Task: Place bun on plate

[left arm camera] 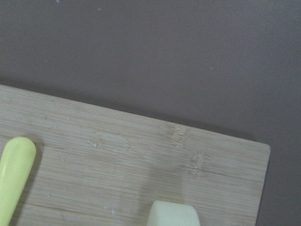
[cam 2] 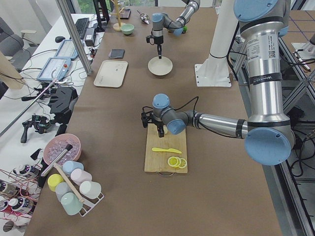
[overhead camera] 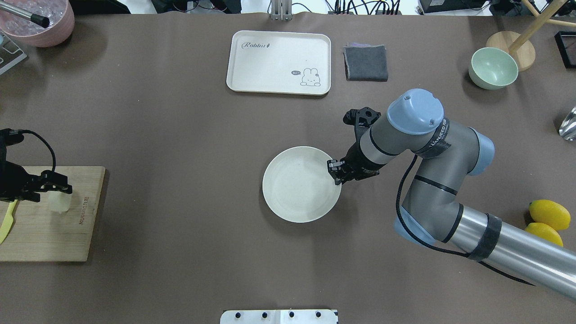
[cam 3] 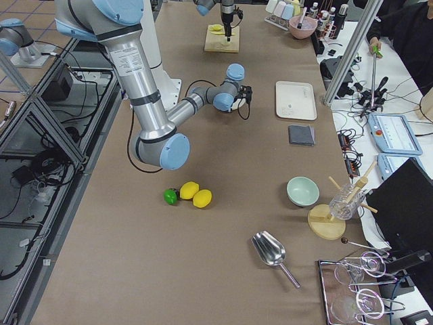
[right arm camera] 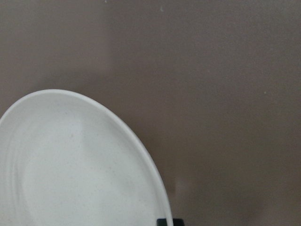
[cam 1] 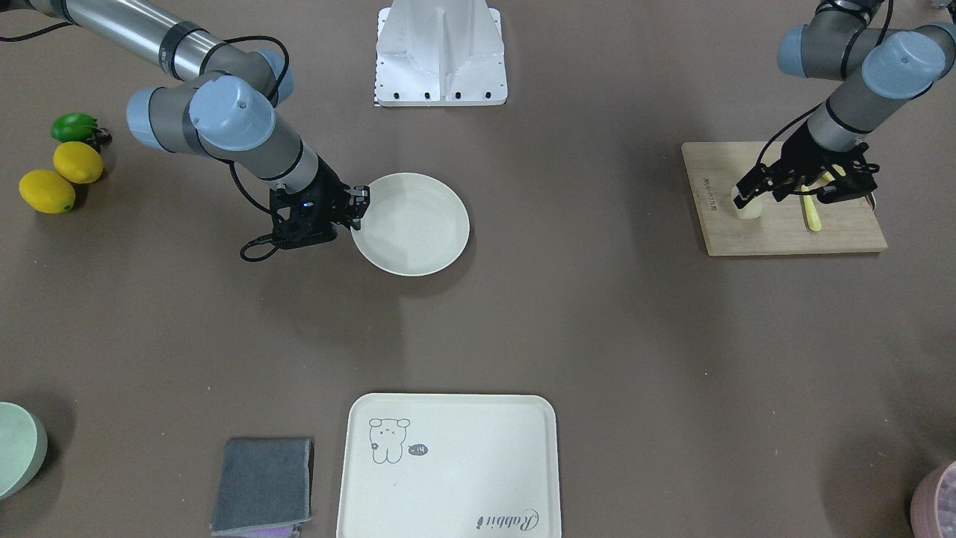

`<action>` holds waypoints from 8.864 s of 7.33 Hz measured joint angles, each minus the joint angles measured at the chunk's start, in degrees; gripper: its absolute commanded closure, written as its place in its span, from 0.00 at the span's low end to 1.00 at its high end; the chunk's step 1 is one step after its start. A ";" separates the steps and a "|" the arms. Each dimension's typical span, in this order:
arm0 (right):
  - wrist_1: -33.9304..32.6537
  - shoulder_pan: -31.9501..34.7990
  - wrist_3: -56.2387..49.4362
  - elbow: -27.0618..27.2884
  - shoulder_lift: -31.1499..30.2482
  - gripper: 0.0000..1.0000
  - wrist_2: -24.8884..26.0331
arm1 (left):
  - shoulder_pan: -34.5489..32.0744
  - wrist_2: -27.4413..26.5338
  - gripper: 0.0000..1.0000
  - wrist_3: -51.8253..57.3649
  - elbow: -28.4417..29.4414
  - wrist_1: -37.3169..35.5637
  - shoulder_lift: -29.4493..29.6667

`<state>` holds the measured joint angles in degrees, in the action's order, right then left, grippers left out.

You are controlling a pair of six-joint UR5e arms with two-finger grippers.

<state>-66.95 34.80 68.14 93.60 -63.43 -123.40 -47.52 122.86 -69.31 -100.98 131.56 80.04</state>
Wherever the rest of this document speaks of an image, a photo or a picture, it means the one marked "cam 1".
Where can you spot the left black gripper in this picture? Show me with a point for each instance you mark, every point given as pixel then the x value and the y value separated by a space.
pixel 800 155

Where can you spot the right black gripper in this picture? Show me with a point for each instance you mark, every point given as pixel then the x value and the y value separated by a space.
pixel 331 191

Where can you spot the cream round plate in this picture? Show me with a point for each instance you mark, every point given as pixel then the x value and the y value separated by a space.
pixel 414 226

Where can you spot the white steamed bun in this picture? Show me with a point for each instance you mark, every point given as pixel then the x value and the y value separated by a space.
pixel 752 210

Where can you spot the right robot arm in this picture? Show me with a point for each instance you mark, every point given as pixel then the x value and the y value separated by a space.
pixel 224 108

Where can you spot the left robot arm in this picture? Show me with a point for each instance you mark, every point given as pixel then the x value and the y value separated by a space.
pixel 879 70

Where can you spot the cream rectangular tray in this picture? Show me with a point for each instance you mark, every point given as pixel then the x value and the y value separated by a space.
pixel 450 465

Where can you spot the yellow plastic knife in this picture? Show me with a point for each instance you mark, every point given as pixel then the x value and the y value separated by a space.
pixel 812 220

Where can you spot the wooden cutting board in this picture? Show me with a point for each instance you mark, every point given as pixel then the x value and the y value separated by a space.
pixel 714 168

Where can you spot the dark small fruit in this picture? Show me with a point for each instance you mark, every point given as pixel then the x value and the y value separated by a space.
pixel 98 139

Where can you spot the yellow lemon far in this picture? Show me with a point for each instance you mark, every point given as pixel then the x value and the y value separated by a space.
pixel 78 162

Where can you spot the yellow lemon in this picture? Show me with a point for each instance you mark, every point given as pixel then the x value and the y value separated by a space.
pixel 78 162
pixel 47 192

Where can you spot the grey folded cloth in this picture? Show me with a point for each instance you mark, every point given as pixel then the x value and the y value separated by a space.
pixel 264 488

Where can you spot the green lime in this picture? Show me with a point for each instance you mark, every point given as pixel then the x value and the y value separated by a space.
pixel 74 127

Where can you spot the yellow lemon near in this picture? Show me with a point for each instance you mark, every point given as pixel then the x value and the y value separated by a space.
pixel 47 192

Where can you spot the pink bowl with ice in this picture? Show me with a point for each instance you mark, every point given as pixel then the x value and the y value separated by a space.
pixel 932 508

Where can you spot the mint green bowl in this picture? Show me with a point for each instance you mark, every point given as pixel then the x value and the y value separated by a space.
pixel 24 444

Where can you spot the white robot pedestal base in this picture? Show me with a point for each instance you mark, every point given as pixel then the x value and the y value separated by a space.
pixel 439 54

